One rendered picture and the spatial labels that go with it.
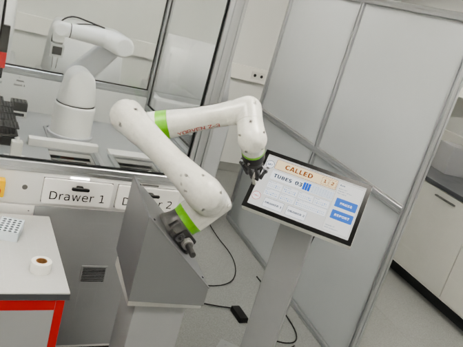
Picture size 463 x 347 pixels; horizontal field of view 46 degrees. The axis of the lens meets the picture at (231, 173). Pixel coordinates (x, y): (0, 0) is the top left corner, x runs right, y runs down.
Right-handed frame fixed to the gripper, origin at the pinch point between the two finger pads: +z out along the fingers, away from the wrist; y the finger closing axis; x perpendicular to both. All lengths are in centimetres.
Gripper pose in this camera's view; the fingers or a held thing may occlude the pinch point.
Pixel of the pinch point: (255, 178)
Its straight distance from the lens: 236.8
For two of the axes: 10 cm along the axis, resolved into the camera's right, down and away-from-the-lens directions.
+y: -9.1, -3.4, 2.3
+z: 0.7, 4.3, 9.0
